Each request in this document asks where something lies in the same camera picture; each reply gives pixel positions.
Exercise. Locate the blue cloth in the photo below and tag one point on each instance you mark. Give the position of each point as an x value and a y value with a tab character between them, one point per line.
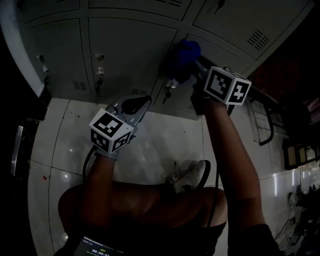
186	56

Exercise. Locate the dark brown wooden furniture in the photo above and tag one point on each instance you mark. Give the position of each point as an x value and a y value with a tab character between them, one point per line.
280	75

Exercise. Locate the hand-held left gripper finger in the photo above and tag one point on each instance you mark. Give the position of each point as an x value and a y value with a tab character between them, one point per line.
118	103
141	115

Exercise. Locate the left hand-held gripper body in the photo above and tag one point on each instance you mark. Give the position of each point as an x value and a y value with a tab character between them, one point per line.
110	130

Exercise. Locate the person's black shorts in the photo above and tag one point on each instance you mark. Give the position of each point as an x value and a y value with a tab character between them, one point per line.
150	240

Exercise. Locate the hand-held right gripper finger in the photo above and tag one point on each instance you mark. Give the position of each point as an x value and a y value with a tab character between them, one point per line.
208	62
199	67

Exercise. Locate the black frame with yellow panels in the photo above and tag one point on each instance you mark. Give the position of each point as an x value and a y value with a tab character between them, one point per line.
300	155

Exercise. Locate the white sneaker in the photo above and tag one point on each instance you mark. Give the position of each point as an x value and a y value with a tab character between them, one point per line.
186	175

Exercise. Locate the grey metal locker cabinet frame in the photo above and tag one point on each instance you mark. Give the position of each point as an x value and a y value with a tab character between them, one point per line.
87	50

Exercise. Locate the person's right leg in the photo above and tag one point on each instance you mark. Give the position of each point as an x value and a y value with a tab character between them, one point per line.
185	207

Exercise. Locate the person's leg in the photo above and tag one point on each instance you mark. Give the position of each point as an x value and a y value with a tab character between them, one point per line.
130	202
185	207

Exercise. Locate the phone with timer screen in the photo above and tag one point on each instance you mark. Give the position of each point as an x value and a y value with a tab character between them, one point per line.
100	250

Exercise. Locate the person's black sleeve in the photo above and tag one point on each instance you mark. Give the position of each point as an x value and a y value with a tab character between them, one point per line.
257	242

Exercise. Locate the person's left leg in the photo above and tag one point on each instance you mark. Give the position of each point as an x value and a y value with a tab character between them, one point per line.
130	202

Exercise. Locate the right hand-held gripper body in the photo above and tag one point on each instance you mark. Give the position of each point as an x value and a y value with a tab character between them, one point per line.
225	85

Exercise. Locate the black metal chair frame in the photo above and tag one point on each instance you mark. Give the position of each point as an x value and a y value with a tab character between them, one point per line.
271	120

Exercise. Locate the person's left forearm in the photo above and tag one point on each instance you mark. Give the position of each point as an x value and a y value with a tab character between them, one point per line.
100	180

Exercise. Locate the person's right forearm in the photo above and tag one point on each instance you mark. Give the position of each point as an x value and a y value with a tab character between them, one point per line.
232	155

